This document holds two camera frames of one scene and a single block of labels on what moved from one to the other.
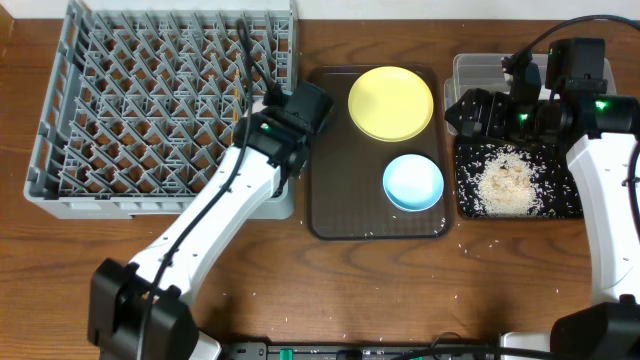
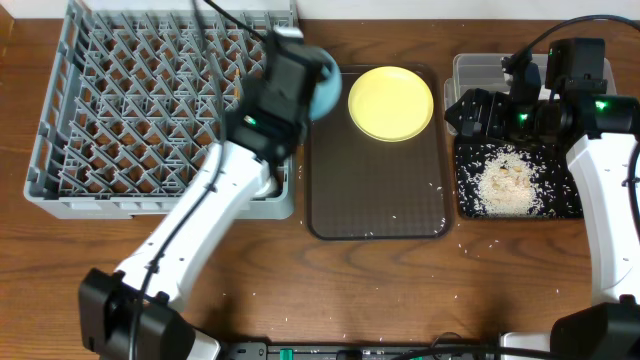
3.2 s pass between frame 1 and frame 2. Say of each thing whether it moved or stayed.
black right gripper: stayed
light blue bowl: moved
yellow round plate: stayed
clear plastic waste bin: stayed
